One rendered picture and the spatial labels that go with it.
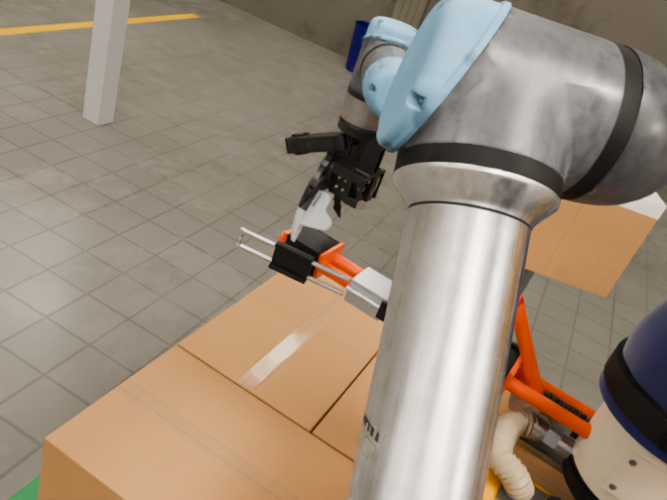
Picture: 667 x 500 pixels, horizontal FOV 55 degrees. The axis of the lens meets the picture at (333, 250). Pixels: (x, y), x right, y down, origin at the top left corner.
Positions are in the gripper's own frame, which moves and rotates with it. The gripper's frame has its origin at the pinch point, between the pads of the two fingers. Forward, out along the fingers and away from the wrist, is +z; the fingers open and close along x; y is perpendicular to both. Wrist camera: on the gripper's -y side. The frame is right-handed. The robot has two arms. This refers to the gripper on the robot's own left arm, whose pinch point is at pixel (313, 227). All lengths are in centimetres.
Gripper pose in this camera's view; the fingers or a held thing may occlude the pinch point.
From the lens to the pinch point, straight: 107.2
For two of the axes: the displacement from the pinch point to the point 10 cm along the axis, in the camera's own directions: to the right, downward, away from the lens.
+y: 8.1, 4.9, -3.2
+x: 5.0, -3.0, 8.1
